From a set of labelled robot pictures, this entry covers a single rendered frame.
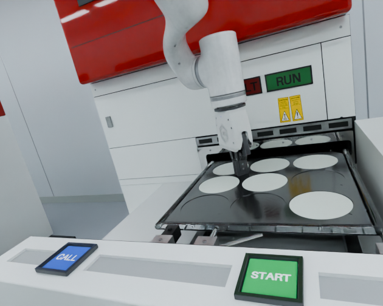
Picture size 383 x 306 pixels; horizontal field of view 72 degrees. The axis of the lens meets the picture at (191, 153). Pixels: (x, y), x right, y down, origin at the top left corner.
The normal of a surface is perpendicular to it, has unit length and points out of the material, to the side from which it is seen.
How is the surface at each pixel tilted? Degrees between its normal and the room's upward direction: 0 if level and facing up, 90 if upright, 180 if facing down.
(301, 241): 0
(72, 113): 90
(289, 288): 0
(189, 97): 90
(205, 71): 91
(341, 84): 90
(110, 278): 0
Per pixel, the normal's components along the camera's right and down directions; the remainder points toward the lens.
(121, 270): -0.22, -0.94
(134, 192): -0.36, 0.32
